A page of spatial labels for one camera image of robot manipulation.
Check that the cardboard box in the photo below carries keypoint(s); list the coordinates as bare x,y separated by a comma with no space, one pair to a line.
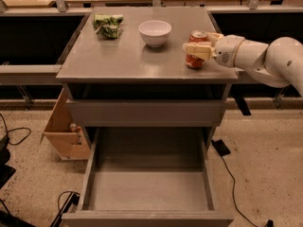
61,138

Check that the green chip bag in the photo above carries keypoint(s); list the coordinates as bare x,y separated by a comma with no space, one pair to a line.
108,25

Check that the red coke can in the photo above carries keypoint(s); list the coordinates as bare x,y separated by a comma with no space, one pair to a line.
196,36

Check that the open grey middle drawer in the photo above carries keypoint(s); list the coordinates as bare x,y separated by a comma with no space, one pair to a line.
148,177

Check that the white bowl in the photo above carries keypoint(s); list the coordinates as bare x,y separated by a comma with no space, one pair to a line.
154,32

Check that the closed grey top drawer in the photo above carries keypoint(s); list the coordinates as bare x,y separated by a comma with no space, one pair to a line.
147,113

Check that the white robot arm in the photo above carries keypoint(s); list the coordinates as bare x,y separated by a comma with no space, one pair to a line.
277,64

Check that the small can in box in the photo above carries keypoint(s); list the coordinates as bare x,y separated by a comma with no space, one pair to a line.
76,129

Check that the grey drawer cabinet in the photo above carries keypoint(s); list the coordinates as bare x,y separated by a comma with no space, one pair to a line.
127,68

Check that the black power adapter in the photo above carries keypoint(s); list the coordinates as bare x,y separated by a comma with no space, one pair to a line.
221,147

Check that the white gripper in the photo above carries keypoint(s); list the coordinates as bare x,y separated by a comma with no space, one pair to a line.
227,50

